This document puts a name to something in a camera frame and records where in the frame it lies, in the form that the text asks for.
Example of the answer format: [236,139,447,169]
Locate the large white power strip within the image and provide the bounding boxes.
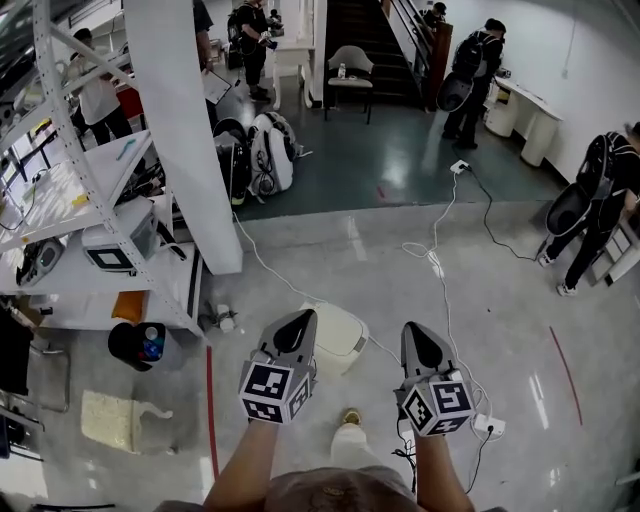
[472,412,506,441]

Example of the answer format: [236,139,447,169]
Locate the white backpack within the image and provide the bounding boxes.
[248,111,301,199]

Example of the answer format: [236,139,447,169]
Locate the dark staircase with railing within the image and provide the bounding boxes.
[324,0,454,112]

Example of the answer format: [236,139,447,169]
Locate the black backpack with yellow stripe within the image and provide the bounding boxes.
[213,117,253,206]

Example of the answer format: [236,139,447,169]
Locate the black shell backpack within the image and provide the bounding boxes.
[545,132,624,237]
[435,32,490,112]

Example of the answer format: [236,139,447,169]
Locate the grey bin with black bag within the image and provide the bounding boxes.
[107,321,174,372]

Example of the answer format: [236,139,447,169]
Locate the long white floor cable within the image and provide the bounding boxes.
[232,212,406,366]

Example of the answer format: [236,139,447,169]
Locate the white backed dark chair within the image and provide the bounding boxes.
[323,44,375,125]

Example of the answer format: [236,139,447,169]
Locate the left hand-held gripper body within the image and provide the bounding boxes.
[238,349,319,426]

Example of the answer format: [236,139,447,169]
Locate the person's white trousers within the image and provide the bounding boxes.
[329,424,396,472]

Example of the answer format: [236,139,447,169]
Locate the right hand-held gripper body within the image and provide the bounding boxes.
[393,368,475,438]

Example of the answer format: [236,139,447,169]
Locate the long black floor cable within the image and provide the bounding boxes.
[467,167,544,262]

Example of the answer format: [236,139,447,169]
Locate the white curved desk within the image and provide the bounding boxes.
[482,74,565,169]

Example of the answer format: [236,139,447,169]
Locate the looped white floor cable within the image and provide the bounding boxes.
[402,172,494,416]

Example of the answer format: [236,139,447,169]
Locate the white side table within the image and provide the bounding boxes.
[272,42,317,110]

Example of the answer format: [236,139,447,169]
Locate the person's left forearm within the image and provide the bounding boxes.
[202,417,281,509]

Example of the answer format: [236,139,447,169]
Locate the white square pillar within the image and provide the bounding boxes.
[122,0,245,276]

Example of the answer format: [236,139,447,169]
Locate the white metal shelf rack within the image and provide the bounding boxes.
[0,0,209,341]

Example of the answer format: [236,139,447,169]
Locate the red floor tape strip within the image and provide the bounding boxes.
[205,344,221,479]
[548,325,584,427]

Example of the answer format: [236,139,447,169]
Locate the orange cushion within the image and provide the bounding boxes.
[110,289,150,321]

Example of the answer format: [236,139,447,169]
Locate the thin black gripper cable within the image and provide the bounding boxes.
[392,424,494,496]

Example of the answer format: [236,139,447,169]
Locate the cream stool with white legs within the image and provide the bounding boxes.
[79,388,174,455]

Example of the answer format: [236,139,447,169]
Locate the person's right forearm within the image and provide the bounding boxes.
[413,433,476,512]

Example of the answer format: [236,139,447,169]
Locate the black chair with metal frame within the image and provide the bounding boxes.
[0,304,71,414]

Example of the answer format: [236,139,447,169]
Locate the red box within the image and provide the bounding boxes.
[115,84,146,121]

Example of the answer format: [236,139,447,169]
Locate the cream pedal trash bin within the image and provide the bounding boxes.
[298,299,371,377]

